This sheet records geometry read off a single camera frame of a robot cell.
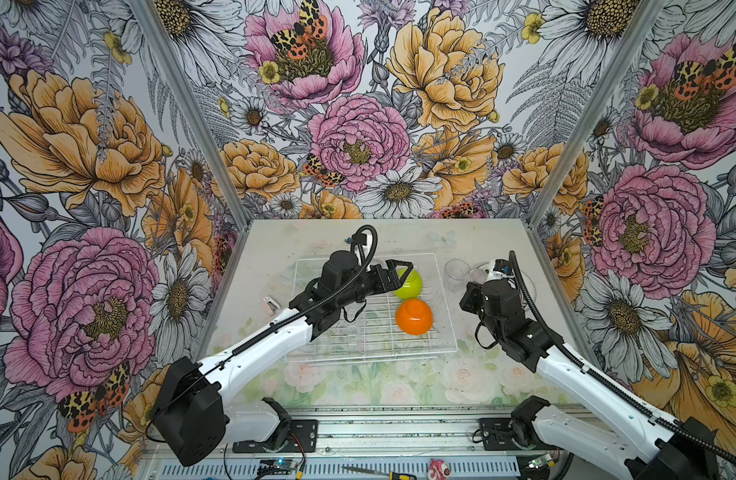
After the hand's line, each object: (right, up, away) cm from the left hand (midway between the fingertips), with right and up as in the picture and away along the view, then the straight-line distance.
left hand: (400, 277), depth 75 cm
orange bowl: (+5, -13, +14) cm, 20 cm away
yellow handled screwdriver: (-3, -44, -6) cm, 45 cm away
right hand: (+18, -5, +6) cm, 19 cm away
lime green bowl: (+5, -5, +22) cm, 23 cm away
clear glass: (+21, -1, +29) cm, 36 cm away
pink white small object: (+8, -41, -8) cm, 43 cm away
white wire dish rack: (-6, -19, +17) cm, 26 cm away
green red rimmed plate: (+43, -6, +22) cm, 49 cm away
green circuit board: (-28, -44, -4) cm, 52 cm away
